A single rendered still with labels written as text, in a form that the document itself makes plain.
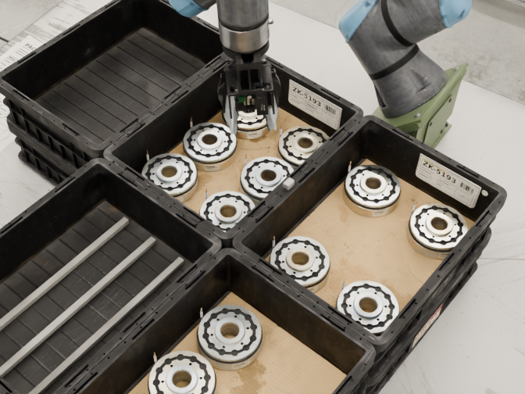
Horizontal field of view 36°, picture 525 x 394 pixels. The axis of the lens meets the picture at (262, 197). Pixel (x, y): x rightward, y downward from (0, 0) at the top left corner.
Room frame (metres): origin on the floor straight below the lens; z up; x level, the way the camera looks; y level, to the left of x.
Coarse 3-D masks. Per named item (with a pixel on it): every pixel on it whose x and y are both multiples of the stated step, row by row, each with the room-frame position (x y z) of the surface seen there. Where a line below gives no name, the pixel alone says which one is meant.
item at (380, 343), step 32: (352, 128) 1.05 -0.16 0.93; (384, 128) 1.05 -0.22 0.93; (320, 160) 0.97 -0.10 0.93; (448, 160) 0.98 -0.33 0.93; (288, 192) 0.89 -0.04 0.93; (256, 224) 0.82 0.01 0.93; (480, 224) 0.84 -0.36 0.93; (256, 256) 0.75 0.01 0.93; (448, 256) 0.77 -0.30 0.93; (352, 320) 0.64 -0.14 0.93
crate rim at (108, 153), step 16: (224, 64) 1.21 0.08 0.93; (272, 64) 1.22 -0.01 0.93; (208, 80) 1.17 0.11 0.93; (304, 80) 1.17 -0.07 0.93; (176, 96) 1.11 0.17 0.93; (336, 96) 1.13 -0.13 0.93; (160, 112) 1.07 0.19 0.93; (144, 128) 1.03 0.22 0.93; (112, 144) 0.99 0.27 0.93; (112, 160) 0.95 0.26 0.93; (288, 176) 0.93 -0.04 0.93; (160, 192) 0.88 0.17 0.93; (272, 192) 0.89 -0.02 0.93; (176, 208) 0.85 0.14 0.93; (256, 208) 0.85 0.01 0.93; (208, 224) 0.81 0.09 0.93; (240, 224) 0.82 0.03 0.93; (224, 240) 0.79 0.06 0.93
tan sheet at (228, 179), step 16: (288, 128) 1.14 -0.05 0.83; (240, 144) 1.09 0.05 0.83; (256, 144) 1.09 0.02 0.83; (272, 144) 1.10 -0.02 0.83; (240, 160) 1.05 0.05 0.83; (208, 176) 1.01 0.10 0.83; (224, 176) 1.01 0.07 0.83; (240, 176) 1.01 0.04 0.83; (208, 192) 0.97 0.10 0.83; (240, 192) 0.97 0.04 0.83; (192, 208) 0.93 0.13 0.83
